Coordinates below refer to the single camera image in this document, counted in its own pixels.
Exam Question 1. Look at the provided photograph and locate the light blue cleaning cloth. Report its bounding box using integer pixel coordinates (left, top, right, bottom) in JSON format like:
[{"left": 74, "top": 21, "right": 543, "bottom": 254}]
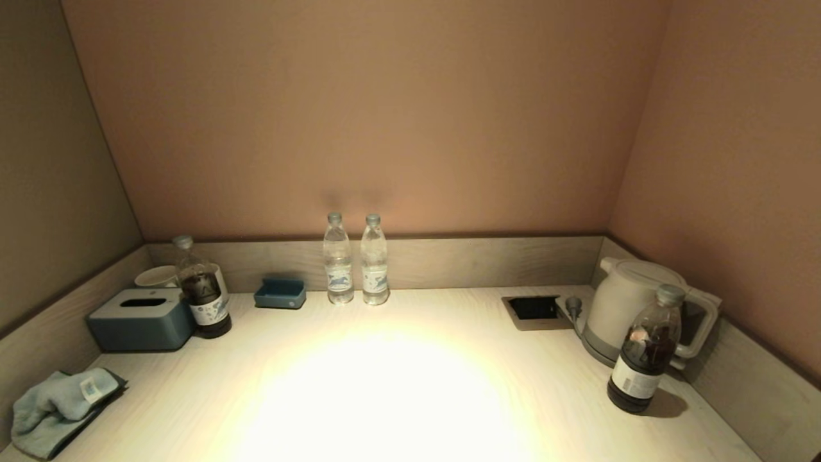
[{"left": 11, "top": 368, "right": 128, "bottom": 461}]

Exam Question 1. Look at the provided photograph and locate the clear water bottle blue label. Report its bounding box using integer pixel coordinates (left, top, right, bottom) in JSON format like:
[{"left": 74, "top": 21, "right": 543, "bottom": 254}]
[
  {"left": 360, "top": 214, "right": 391, "bottom": 305},
  {"left": 323, "top": 212, "right": 355, "bottom": 305}
]

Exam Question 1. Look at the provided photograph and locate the recessed black power socket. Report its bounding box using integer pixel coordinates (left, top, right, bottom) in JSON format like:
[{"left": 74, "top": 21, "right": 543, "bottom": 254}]
[{"left": 502, "top": 295, "right": 575, "bottom": 331}]

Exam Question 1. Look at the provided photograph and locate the small blue tray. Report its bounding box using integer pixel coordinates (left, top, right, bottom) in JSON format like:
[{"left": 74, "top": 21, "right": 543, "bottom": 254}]
[{"left": 254, "top": 278, "right": 307, "bottom": 310}]

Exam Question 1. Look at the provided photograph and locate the dark drink bottle patterned label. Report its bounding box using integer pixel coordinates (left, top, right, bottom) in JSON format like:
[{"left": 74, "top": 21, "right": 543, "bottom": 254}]
[{"left": 172, "top": 235, "right": 233, "bottom": 339}]

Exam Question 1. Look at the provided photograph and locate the white electric kettle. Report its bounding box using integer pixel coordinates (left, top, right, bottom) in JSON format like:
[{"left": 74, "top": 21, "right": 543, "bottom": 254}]
[{"left": 584, "top": 256, "right": 722, "bottom": 370}]

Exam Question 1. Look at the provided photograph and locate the white ceramic cup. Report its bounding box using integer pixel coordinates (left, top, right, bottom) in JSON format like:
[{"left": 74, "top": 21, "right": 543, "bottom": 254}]
[{"left": 134, "top": 263, "right": 230, "bottom": 291}]

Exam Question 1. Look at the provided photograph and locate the dark drink bottle white label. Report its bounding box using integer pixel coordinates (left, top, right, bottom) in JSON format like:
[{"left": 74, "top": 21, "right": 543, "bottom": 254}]
[{"left": 607, "top": 284, "right": 687, "bottom": 413}]

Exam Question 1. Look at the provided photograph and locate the blue grey tissue box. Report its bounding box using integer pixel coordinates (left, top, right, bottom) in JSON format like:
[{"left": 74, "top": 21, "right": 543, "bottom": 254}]
[{"left": 87, "top": 288, "right": 195, "bottom": 353}]

